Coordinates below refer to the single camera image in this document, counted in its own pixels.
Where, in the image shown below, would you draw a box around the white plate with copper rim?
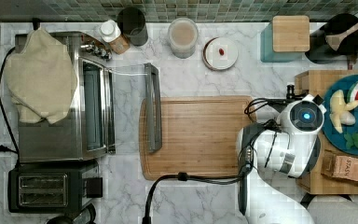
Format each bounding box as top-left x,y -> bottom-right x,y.
202,37 -> 239,71

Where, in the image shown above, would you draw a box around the black power cord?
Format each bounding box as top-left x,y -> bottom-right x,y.
0,18 -> 41,166

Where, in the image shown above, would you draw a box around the teal plate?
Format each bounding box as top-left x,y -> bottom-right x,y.
323,75 -> 358,155

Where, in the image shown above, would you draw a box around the bamboo cutting board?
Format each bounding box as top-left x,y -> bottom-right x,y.
139,96 -> 252,180

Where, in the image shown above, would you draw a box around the black two-slot toaster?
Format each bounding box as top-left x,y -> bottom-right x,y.
7,160 -> 103,214

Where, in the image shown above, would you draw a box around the black object at bottom edge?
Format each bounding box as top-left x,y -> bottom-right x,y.
46,203 -> 96,224

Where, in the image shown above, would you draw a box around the white-capped spice bottle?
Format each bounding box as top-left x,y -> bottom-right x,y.
99,20 -> 130,54

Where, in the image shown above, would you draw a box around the black utensil holder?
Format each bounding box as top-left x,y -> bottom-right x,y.
305,13 -> 358,64

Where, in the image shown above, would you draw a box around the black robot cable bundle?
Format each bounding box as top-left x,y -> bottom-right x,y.
141,97 -> 293,224

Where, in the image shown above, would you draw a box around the dark grey cup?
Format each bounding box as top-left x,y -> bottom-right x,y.
117,7 -> 148,46

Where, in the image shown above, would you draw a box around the teal canister with bamboo lid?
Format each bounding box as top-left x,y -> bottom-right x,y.
260,15 -> 310,63

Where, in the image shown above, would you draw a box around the frosted glass jar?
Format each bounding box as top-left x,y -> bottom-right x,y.
168,18 -> 199,59

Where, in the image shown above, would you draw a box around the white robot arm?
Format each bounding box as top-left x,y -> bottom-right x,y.
236,94 -> 325,224

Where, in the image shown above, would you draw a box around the toy banana pieces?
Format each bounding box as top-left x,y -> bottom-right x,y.
329,90 -> 358,133

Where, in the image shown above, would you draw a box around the beige cloth towel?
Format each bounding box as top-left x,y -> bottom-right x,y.
3,28 -> 77,124

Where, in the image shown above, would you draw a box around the stash tea box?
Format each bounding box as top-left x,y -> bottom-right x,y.
321,151 -> 358,182

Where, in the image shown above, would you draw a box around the stainless steel toaster oven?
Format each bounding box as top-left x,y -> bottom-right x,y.
14,31 -> 148,162

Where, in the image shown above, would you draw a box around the wooden spoon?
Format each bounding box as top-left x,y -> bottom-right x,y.
325,22 -> 358,50

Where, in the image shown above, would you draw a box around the small red item on plate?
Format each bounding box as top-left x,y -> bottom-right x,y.
218,49 -> 225,56

